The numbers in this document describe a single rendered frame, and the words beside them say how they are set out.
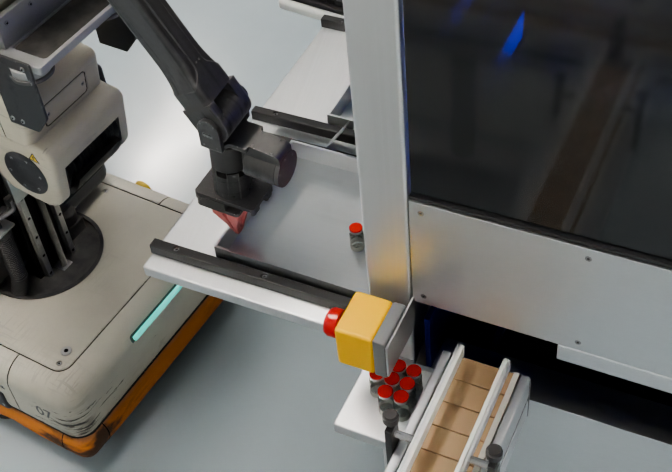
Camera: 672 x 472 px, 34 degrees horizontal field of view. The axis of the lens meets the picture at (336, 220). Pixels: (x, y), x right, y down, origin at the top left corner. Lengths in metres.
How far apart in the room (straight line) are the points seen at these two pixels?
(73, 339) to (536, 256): 1.39
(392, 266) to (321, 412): 1.20
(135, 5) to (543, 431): 0.80
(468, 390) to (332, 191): 0.48
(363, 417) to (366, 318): 0.16
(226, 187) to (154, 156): 1.64
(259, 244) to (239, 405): 0.95
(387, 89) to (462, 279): 0.30
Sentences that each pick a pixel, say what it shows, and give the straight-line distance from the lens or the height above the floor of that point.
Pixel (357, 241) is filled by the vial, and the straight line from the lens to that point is 1.69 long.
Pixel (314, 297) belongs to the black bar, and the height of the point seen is 0.90.
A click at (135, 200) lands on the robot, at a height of 0.28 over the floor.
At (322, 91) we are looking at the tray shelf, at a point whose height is 0.88.
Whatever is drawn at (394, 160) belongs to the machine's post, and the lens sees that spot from 1.29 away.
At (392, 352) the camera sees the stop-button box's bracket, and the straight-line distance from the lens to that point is 1.43.
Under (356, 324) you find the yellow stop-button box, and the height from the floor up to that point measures 1.03.
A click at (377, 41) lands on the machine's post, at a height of 1.43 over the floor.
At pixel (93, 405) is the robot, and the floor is 0.20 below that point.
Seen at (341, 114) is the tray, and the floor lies 0.88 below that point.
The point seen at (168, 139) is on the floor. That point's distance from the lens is 3.32.
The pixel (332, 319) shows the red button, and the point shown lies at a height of 1.01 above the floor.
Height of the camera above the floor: 2.14
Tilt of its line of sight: 46 degrees down
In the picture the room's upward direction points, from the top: 7 degrees counter-clockwise
